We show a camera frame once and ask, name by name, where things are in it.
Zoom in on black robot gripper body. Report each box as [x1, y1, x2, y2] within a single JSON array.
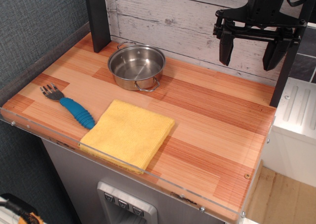
[[213, 0, 307, 44]]

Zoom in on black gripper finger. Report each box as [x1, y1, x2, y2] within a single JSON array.
[[218, 26, 235, 66], [263, 29, 293, 71]]

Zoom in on blue handled metal fork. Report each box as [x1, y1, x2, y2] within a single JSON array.
[[40, 83, 95, 130]]

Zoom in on clear acrylic edge guard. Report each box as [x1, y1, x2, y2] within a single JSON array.
[[0, 106, 277, 223]]

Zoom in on stainless steel pot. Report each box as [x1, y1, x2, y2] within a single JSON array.
[[108, 44, 166, 92]]

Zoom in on white toy sink cabinet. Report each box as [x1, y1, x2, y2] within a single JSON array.
[[261, 78, 316, 186]]

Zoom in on yellow folded cloth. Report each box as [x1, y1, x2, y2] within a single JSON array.
[[78, 99, 175, 174]]

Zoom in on grey toy fridge dispenser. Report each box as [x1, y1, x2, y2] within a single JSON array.
[[97, 181, 158, 224]]

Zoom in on black orange object bottom left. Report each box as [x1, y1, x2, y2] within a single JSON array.
[[0, 193, 45, 224]]

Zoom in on dark right shelf post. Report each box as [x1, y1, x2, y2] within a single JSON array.
[[270, 0, 316, 108]]

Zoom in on dark shelf post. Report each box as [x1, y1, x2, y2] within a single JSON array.
[[85, 0, 111, 53], [270, 0, 316, 108]]

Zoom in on dark left shelf post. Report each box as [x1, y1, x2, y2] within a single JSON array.
[[85, 0, 111, 53]]

